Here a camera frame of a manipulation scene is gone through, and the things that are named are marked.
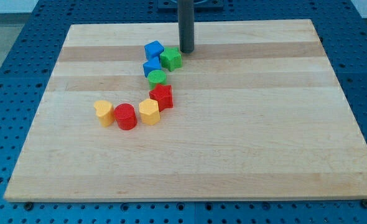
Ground red star block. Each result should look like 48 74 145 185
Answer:
149 83 174 112

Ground yellow hexagon block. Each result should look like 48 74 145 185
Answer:
139 98 160 125

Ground green cylinder block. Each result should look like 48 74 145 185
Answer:
147 70 167 90

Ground green star block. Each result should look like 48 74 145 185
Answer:
160 47 182 72

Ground blue triangle block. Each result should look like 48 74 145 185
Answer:
142 57 162 78

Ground red cylinder block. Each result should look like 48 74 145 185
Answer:
114 103 137 130

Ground blue cube block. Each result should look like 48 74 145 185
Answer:
144 40 164 60

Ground yellow heart block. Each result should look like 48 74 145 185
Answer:
93 100 115 127

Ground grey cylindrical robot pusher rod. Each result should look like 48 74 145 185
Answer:
177 0 195 54

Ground blue robot base mount plate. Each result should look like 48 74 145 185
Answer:
156 0 224 11

